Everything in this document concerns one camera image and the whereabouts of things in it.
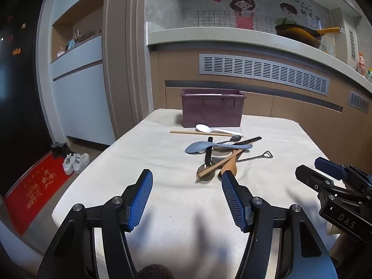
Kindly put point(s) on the grey kitchen countertop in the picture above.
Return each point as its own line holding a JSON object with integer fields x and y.
{"x": 221, "y": 36}

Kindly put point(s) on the wooden kitchen cabinet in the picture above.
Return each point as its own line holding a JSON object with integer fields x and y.
{"x": 174, "y": 69}

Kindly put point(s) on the dark brown rounded object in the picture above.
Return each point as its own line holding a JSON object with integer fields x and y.
{"x": 155, "y": 271}

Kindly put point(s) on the large grey vent grille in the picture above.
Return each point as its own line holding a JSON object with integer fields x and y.
{"x": 261, "y": 71}

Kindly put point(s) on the small grey vent grille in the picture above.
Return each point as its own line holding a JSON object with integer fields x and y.
{"x": 359, "y": 101}

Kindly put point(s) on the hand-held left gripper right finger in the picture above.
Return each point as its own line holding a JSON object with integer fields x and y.
{"x": 234, "y": 202}

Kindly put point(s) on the cartoon wall sticker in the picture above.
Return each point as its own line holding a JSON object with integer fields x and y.
{"x": 244, "y": 11}

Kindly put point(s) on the wooden chopstick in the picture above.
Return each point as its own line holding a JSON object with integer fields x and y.
{"x": 186, "y": 132}

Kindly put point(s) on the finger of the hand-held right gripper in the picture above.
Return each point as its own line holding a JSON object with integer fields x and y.
{"x": 330, "y": 167}
{"x": 311, "y": 178}

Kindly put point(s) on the small items on shelf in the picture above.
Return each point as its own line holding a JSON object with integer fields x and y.
{"x": 72, "y": 43}

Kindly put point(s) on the narrow wall vent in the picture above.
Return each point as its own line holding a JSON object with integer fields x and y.
{"x": 351, "y": 45}

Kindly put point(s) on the wooden spatula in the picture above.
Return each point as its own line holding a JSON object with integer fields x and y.
{"x": 216, "y": 166}

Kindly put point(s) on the orange bottle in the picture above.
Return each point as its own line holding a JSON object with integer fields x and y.
{"x": 361, "y": 64}

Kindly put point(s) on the black shoes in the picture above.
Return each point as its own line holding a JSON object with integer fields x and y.
{"x": 59, "y": 149}

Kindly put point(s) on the red door mat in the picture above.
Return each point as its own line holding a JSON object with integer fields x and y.
{"x": 35, "y": 191}

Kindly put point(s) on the white plastic spoon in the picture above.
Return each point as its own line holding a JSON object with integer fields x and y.
{"x": 203, "y": 128}

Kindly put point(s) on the green-capped bottle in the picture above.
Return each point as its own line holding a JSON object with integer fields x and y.
{"x": 369, "y": 75}

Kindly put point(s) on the white wall cabinet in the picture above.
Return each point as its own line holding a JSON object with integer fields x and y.
{"x": 78, "y": 87}

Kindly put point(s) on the shovel-shaped metal spoon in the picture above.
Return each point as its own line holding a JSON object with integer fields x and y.
{"x": 261, "y": 155}

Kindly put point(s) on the wooden spoon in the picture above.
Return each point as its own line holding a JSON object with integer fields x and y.
{"x": 229, "y": 165}

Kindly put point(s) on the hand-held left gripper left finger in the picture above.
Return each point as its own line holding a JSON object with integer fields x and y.
{"x": 139, "y": 203}

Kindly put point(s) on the purple plastic bin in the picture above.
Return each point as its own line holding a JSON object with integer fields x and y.
{"x": 212, "y": 110}

